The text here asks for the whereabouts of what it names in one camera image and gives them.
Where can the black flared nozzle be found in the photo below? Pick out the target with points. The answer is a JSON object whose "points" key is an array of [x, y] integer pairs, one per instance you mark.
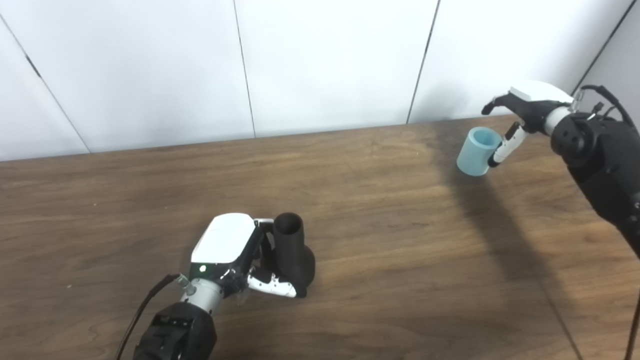
{"points": [[295, 255]]}

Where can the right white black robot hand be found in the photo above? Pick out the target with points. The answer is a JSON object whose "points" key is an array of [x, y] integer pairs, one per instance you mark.
{"points": [[535, 102]]}

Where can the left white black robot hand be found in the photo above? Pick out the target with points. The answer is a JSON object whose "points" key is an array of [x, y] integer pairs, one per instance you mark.
{"points": [[225, 240]]}

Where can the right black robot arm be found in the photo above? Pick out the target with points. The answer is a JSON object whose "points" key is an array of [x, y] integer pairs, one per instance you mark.
{"points": [[602, 165]]}

